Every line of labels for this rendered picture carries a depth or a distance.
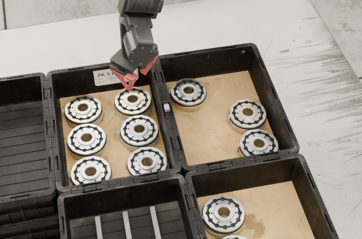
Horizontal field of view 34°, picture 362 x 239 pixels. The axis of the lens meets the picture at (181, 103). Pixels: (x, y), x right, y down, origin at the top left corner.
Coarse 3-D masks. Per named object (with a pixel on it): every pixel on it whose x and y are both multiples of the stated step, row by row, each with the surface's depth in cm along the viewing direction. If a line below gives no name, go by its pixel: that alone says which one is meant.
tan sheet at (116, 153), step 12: (72, 96) 168; (96, 96) 168; (108, 96) 169; (108, 108) 166; (108, 120) 163; (120, 120) 163; (156, 120) 163; (108, 132) 160; (108, 144) 157; (120, 144) 157; (156, 144) 158; (108, 156) 155; (120, 156) 155; (120, 168) 152; (168, 168) 153
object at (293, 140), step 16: (208, 48) 168; (224, 48) 169; (240, 48) 169; (256, 48) 168; (160, 64) 163; (160, 80) 159; (272, 96) 157; (176, 128) 149; (288, 128) 151; (176, 144) 145; (224, 160) 142; (240, 160) 142
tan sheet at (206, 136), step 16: (208, 80) 173; (224, 80) 173; (240, 80) 173; (208, 96) 169; (224, 96) 169; (240, 96) 169; (256, 96) 169; (176, 112) 165; (192, 112) 165; (208, 112) 165; (224, 112) 165; (192, 128) 161; (208, 128) 161; (224, 128) 162; (192, 144) 158; (208, 144) 158; (224, 144) 158; (192, 160) 154; (208, 160) 154
